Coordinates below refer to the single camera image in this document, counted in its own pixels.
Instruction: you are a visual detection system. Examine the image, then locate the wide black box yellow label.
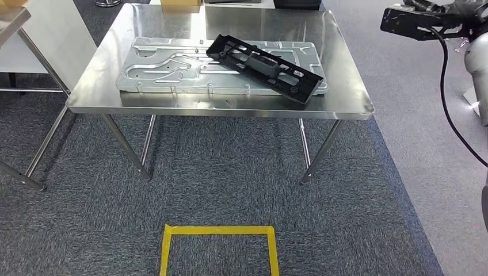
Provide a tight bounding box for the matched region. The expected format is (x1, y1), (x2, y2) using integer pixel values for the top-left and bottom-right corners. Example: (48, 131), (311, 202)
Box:
(204, 0), (262, 5)

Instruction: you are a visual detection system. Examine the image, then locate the stamped grey metal plate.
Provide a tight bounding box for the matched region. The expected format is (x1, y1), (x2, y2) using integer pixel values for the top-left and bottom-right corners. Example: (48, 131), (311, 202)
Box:
(115, 37), (329, 96)

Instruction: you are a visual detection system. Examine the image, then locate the long black plastic part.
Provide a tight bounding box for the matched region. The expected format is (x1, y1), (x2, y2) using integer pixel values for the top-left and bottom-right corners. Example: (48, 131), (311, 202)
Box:
(205, 34), (324, 104)

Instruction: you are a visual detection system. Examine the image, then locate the steel frame side table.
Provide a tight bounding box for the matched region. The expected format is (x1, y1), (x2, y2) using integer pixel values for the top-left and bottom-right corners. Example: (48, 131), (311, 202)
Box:
(0, 5), (71, 193)

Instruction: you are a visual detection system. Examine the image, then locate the yellow floor tape square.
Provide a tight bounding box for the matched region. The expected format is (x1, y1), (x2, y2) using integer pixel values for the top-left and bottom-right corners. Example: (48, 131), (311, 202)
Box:
(159, 224), (280, 276)

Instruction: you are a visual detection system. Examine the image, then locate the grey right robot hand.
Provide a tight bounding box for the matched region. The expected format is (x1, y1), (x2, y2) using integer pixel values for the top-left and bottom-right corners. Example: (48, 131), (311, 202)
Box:
(402, 0), (488, 20)

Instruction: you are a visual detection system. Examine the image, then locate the stainless steel workbench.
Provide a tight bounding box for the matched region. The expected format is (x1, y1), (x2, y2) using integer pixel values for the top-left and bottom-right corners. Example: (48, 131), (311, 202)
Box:
(65, 3), (376, 186)

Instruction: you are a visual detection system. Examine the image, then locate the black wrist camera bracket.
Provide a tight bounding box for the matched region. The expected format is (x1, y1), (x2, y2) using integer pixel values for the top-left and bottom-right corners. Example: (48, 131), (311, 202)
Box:
(380, 4), (481, 41)

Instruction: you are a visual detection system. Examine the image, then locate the white panel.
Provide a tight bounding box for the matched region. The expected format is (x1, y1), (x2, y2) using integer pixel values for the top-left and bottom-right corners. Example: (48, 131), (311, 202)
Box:
(0, 0), (98, 94)

